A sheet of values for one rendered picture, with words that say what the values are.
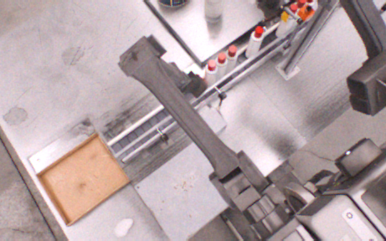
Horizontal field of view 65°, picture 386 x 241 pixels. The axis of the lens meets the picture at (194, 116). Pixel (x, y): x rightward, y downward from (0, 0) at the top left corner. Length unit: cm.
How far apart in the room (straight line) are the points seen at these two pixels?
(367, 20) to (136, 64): 54
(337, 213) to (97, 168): 100
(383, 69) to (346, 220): 30
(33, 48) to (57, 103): 32
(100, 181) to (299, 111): 93
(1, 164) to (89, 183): 126
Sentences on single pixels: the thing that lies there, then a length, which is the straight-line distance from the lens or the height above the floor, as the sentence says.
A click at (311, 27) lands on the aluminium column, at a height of 119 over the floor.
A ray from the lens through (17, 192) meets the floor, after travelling 249.
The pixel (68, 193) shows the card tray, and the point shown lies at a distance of 143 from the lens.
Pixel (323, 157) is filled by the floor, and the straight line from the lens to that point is 236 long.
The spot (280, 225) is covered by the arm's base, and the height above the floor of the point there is 149.
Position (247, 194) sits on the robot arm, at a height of 147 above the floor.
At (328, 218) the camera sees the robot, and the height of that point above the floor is 153.
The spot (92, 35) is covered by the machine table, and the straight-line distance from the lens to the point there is 164.
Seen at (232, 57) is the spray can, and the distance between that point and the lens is 126.
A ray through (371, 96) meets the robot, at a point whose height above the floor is 171.
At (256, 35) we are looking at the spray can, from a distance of 130.
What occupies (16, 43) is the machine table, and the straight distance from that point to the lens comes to 177.
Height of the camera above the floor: 216
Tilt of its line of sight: 73 degrees down
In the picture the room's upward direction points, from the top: 1 degrees counter-clockwise
